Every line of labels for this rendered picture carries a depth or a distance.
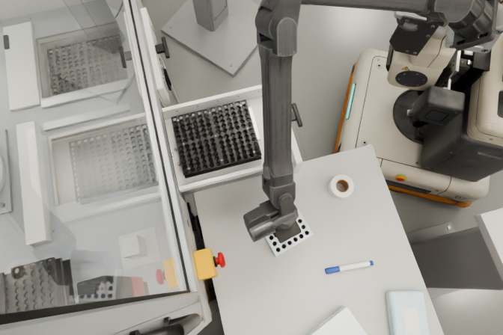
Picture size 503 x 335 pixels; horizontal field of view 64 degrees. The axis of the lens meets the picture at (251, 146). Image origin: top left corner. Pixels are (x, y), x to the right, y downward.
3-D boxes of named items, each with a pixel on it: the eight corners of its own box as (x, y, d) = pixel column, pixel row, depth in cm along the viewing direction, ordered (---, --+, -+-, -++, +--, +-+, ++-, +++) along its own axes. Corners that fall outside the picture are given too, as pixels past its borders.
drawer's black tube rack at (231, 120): (245, 108, 123) (245, 99, 117) (261, 161, 118) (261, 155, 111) (174, 125, 121) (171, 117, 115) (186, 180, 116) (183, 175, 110)
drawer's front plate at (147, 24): (153, 27, 134) (145, 6, 124) (170, 104, 125) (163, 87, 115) (148, 28, 134) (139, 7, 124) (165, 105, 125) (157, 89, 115)
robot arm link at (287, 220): (302, 217, 94) (292, 196, 96) (276, 229, 93) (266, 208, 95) (299, 222, 101) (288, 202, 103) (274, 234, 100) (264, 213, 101)
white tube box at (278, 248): (296, 211, 121) (298, 209, 117) (311, 235, 118) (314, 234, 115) (260, 231, 119) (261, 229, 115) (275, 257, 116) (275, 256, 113)
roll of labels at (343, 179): (333, 203, 121) (335, 200, 118) (324, 182, 123) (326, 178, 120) (354, 196, 122) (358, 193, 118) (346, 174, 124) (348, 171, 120)
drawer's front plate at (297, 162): (271, 87, 127) (273, 69, 117) (298, 173, 118) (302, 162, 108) (266, 88, 127) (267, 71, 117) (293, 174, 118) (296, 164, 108)
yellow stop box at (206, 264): (214, 248, 109) (212, 246, 103) (220, 275, 107) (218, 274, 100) (196, 253, 109) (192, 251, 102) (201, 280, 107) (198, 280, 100)
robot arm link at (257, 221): (292, 193, 90) (277, 174, 97) (245, 214, 88) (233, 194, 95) (302, 231, 96) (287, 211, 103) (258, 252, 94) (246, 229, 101)
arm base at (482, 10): (495, 40, 88) (498, -5, 91) (476, 19, 83) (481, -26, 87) (455, 51, 94) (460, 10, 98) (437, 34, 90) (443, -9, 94)
